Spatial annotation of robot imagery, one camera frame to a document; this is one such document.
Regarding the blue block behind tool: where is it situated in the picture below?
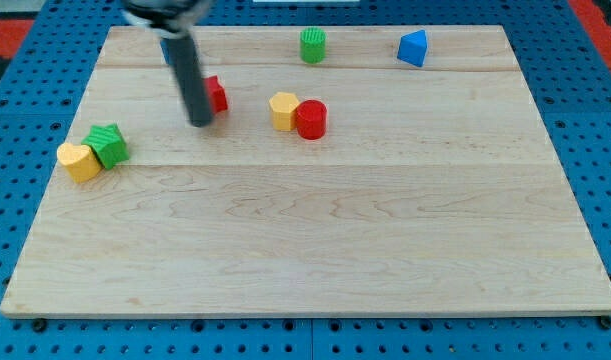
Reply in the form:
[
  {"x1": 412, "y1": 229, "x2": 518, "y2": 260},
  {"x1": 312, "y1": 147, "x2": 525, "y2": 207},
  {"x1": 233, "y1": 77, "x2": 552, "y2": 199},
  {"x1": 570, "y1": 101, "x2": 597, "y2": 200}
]
[{"x1": 160, "y1": 39, "x2": 171, "y2": 65}]

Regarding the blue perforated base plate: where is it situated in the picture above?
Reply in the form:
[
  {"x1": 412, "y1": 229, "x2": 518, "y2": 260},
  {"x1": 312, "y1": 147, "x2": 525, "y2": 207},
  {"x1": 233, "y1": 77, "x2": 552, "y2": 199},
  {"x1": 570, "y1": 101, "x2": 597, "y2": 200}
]
[{"x1": 0, "y1": 1, "x2": 611, "y2": 359}]

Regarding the light wooden board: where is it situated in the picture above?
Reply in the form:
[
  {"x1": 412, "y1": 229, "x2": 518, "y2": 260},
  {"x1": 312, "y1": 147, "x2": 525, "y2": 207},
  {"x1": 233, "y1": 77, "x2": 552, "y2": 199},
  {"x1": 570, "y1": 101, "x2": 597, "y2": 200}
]
[{"x1": 0, "y1": 25, "x2": 611, "y2": 319}]

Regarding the green cylinder block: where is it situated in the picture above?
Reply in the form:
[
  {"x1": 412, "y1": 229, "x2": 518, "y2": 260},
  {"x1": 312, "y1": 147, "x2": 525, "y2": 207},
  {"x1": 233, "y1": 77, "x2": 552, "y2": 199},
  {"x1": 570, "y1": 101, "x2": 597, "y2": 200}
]
[{"x1": 299, "y1": 27, "x2": 326, "y2": 64}]

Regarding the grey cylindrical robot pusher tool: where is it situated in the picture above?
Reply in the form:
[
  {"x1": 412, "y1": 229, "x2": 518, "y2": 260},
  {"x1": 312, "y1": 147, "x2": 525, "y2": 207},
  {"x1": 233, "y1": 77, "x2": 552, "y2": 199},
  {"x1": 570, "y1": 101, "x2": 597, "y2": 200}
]
[{"x1": 121, "y1": 0, "x2": 213, "y2": 127}]

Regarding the red cylinder block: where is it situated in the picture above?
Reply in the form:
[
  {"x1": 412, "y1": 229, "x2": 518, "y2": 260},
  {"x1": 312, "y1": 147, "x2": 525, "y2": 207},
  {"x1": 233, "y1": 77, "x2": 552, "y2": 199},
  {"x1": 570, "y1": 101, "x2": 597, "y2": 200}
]
[{"x1": 296, "y1": 100, "x2": 327, "y2": 140}]

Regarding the yellow hexagon block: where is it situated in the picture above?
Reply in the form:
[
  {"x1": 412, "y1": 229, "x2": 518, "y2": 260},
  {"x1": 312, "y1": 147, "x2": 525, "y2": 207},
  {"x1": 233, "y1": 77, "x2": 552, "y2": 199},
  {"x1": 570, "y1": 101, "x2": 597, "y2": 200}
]
[{"x1": 269, "y1": 92, "x2": 300, "y2": 131}]

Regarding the green star block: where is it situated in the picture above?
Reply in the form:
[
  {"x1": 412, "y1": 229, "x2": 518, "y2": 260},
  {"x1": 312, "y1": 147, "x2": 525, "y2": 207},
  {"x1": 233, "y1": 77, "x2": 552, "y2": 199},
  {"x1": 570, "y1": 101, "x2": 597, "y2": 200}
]
[{"x1": 81, "y1": 124, "x2": 130, "y2": 169}]

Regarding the yellow heart block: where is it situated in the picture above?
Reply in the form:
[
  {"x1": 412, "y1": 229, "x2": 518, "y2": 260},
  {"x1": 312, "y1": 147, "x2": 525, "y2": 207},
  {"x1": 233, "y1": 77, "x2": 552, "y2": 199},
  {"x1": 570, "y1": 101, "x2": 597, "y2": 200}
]
[{"x1": 56, "y1": 142, "x2": 103, "y2": 183}]

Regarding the red star block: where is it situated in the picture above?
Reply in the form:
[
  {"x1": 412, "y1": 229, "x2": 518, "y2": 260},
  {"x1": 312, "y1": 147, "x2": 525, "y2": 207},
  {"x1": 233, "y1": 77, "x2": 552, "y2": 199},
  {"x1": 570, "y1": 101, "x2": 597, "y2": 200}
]
[{"x1": 203, "y1": 75, "x2": 229, "y2": 114}]

